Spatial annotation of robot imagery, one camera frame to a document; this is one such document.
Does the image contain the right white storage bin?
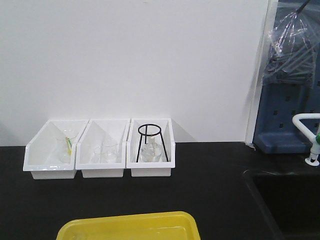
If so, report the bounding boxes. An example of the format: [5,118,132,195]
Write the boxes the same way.
[126,118,176,177]

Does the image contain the white lab faucet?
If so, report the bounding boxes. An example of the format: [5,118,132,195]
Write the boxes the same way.
[292,113,320,167]

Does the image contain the yellow plastic tray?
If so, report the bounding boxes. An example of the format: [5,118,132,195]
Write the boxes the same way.
[56,211,201,240]

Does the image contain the left white storage bin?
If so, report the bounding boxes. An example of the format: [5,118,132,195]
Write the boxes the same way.
[23,119,89,180]

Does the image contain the black lab sink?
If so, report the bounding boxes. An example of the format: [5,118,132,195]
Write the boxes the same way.
[243,170,320,240]

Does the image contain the glass funnel with yellow-green stick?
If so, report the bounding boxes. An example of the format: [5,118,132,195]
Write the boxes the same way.
[54,129,78,164]

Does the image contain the clear glass beakers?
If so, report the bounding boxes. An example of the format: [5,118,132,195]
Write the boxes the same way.
[92,138,118,164]

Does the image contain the clear glass flask in bin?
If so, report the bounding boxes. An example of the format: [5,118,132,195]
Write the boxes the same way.
[140,136,162,163]

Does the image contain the white storage bin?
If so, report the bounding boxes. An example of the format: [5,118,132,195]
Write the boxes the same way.
[23,119,89,180]
[126,118,176,177]
[75,118,131,178]

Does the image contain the black wire tripod stand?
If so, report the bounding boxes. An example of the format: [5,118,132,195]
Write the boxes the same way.
[135,123,169,163]

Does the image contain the middle white storage bin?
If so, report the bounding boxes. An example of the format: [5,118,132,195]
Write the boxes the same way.
[75,118,131,178]

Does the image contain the blue pegboard drying rack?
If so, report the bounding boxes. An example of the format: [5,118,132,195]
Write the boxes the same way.
[252,0,320,155]

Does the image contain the clear plastic bag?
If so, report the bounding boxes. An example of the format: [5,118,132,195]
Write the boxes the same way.
[262,0,320,88]

